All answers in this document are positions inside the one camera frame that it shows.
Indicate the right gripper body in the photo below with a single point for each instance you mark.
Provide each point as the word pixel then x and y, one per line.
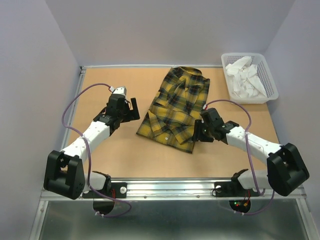
pixel 205 132

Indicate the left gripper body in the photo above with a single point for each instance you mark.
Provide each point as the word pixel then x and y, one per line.
pixel 122 114

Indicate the yellow plaid long sleeve shirt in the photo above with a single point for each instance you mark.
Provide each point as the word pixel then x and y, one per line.
pixel 170 119

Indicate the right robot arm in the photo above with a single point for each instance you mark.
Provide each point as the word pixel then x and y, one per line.
pixel 285 169

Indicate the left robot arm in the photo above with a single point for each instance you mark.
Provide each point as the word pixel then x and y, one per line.
pixel 64 173

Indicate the white shirt in basket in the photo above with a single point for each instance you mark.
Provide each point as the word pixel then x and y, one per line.
pixel 244 79

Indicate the white plastic laundry basket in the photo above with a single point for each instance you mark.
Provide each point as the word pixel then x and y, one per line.
pixel 264 74

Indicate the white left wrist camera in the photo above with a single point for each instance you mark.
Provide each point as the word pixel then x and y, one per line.
pixel 121 90

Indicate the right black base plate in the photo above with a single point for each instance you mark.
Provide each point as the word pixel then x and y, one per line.
pixel 224 189

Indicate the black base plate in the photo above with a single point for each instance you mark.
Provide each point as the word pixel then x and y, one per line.
pixel 116 190
pixel 224 189

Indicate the aluminium mounting rail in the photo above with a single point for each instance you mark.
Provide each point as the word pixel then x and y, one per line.
pixel 171 189

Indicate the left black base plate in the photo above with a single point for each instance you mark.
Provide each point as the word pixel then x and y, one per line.
pixel 116 190

